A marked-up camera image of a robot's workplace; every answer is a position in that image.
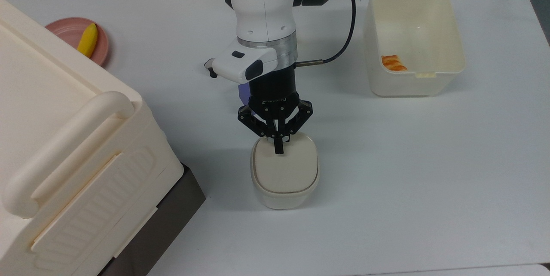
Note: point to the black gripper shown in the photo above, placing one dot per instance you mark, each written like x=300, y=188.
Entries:
x=275, y=91

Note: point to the beige trash can with lid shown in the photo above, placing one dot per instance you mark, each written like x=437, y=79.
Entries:
x=283, y=181

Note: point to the orange croissant piece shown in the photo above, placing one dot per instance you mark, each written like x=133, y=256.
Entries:
x=393, y=63

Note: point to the dark wooden drawer cabinet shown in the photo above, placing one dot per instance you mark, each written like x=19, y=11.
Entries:
x=172, y=220

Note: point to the white plastic bin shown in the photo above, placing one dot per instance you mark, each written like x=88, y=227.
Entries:
x=429, y=26

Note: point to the yellow toy banana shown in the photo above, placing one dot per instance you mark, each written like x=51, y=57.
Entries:
x=88, y=39

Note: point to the pink plate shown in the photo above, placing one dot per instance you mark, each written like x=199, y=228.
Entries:
x=64, y=31

